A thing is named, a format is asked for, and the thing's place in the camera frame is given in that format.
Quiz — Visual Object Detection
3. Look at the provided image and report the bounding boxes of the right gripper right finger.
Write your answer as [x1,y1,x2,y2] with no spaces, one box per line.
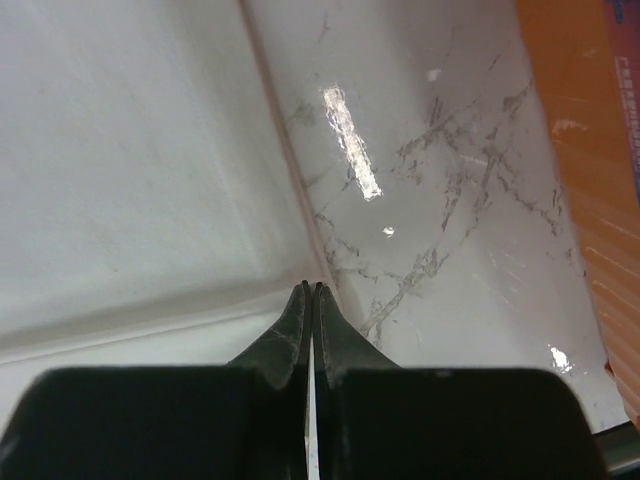
[311,285,608,479]

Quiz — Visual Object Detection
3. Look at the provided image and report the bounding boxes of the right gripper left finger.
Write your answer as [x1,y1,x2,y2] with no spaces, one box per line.
[1,283,312,479]

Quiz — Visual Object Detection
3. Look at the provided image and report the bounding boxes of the white coca-cola t-shirt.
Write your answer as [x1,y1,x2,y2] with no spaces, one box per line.
[0,0,346,366]

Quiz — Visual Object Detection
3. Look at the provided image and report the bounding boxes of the orange plastic basket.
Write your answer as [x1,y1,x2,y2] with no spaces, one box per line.
[516,1,639,424]

